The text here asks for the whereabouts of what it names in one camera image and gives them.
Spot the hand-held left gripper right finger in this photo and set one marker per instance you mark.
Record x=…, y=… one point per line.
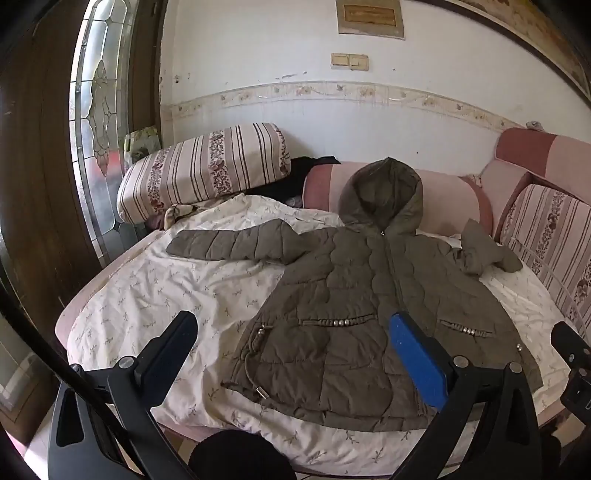
x=418, y=360

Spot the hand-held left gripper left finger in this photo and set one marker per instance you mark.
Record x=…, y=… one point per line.
x=171, y=350

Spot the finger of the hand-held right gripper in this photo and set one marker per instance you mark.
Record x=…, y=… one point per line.
x=570, y=339

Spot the olive quilted hooded jacket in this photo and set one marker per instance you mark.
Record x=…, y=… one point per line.
x=360, y=295

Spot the white floral bed sheet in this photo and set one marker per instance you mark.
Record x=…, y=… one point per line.
x=184, y=286

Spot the striped floral flat cushion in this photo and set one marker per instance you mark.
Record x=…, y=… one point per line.
x=549, y=230

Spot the person's dark trouser leg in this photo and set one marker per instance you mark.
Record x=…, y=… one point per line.
x=240, y=457

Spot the small floral cloth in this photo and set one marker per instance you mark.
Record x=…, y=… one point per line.
x=178, y=213

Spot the pink quilted long cushion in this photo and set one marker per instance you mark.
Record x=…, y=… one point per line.
x=443, y=203

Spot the striped floral bolster pillow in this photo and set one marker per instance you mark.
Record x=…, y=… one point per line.
x=203, y=168

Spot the pink two-tone backrest cushion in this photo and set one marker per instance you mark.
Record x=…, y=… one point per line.
x=531, y=157

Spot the purple plastic bag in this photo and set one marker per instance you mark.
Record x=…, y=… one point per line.
x=295, y=201

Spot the floral paper bag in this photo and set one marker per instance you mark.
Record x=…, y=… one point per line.
x=141, y=143

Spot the black cloth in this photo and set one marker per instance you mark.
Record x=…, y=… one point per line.
x=300, y=177

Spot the wooden door with stained glass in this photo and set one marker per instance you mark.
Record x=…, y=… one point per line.
x=41, y=161

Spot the beige wall switch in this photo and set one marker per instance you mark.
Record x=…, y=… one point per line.
x=349, y=61

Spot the beige wall panel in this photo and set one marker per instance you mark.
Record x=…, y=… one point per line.
x=369, y=17

